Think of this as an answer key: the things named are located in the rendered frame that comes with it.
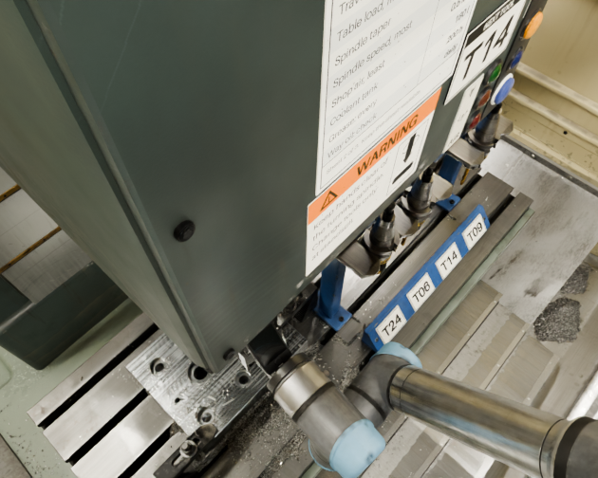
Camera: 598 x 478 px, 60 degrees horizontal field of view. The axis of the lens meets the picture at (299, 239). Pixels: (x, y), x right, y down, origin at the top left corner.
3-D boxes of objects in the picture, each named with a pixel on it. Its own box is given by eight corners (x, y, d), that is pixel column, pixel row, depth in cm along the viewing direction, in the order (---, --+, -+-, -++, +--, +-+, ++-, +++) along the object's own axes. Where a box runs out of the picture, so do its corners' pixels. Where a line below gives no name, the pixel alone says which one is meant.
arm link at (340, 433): (345, 489, 70) (350, 484, 62) (291, 426, 74) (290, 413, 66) (384, 448, 72) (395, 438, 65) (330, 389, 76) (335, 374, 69)
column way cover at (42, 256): (191, 190, 136) (140, 18, 91) (34, 312, 118) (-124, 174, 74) (179, 179, 137) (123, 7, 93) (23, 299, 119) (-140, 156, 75)
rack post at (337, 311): (352, 316, 118) (367, 253, 92) (337, 332, 116) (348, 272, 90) (320, 288, 121) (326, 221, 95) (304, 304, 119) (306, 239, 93)
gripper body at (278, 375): (222, 343, 80) (272, 403, 76) (214, 324, 73) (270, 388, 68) (260, 313, 83) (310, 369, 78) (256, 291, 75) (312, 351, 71)
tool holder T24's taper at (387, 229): (382, 222, 92) (387, 200, 86) (400, 238, 90) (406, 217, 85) (364, 235, 91) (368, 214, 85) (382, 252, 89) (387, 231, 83)
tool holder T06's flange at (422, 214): (407, 189, 99) (409, 180, 97) (437, 201, 97) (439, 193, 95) (394, 212, 96) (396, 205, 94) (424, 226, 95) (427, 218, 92)
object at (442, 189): (457, 189, 98) (457, 187, 97) (440, 206, 96) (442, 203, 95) (427, 169, 100) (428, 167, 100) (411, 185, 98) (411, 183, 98)
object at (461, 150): (488, 156, 102) (490, 154, 101) (474, 172, 100) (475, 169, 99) (458, 137, 104) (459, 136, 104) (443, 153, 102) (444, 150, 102)
